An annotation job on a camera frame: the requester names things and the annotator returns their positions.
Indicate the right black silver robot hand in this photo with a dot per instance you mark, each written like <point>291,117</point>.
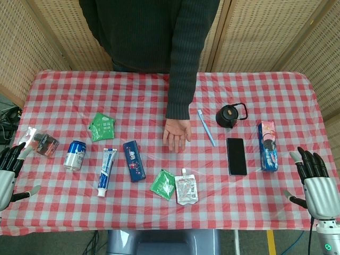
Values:
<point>320,194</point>

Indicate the person left bare hand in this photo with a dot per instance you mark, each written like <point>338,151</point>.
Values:
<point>176,132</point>

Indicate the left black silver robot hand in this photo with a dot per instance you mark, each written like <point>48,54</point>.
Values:
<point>6,183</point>

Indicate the white spouted pouch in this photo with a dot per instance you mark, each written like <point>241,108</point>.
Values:
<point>186,188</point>

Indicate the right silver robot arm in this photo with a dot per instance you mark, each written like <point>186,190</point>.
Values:
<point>328,233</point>

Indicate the person right forearm dark sleeve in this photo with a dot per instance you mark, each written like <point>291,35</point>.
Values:
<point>93,24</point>

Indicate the person left forearm dark sleeve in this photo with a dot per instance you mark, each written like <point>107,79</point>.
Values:
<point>183,79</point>

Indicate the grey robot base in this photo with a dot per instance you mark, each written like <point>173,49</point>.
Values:
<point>162,243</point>

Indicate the light blue toothbrush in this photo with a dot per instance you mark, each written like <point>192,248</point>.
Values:
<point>207,128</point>

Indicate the dark blue long carton box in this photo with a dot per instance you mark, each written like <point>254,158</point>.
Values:
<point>135,162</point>

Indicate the black cast iron teapot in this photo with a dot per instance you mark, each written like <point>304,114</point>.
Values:
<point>227,115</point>

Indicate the green tea sachet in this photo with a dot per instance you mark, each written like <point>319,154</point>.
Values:
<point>162,184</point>
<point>102,128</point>

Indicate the clear red black snack packet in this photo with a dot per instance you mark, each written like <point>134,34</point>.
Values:
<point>42,143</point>

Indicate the red white checkered tablecloth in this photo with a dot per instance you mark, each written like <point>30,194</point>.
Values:
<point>132,93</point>

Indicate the black smartphone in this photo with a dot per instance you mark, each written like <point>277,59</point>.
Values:
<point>236,156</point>

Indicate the yellow floor tape strip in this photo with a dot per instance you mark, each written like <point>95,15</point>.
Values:
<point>271,243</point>

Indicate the blue pink cookie box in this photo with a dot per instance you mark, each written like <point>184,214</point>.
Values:
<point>268,146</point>

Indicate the blue white drink can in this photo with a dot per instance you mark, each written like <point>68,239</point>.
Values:
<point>75,156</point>

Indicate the blue white toothpaste tube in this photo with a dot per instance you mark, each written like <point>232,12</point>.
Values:
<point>105,175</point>

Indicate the white table leg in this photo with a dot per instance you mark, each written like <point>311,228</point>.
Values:
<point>236,243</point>

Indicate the wooden lattice folding screen panel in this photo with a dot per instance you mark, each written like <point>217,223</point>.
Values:
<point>69,32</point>
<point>212,40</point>
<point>265,34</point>
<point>318,58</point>
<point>21,47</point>

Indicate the person torso in dark sweater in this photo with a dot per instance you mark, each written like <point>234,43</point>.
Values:
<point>138,32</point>

